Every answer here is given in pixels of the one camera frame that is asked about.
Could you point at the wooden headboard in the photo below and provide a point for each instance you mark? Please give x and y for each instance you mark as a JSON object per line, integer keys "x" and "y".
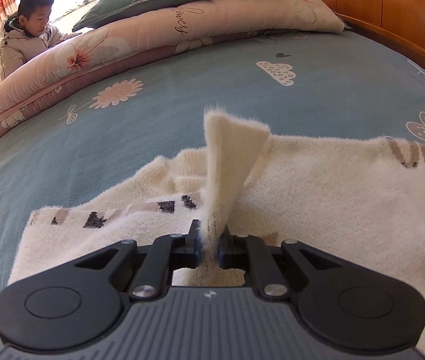
{"x": 396, "y": 11}

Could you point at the pink floral folded quilt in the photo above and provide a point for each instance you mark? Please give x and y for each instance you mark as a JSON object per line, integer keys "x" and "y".
{"x": 141, "y": 37}

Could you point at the blue floral bed sheet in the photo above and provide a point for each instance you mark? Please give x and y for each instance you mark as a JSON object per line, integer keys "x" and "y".
{"x": 197, "y": 82}

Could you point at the cream knit sweater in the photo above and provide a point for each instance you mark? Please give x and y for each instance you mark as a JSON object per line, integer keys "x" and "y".
{"x": 328, "y": 195}

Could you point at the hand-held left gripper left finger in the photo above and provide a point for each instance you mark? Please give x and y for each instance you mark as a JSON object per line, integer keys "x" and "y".
{"x": 196, "y": 250}

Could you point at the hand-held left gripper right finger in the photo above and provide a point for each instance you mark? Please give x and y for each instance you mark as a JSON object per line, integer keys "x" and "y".
{"x": 222, "y": 255}

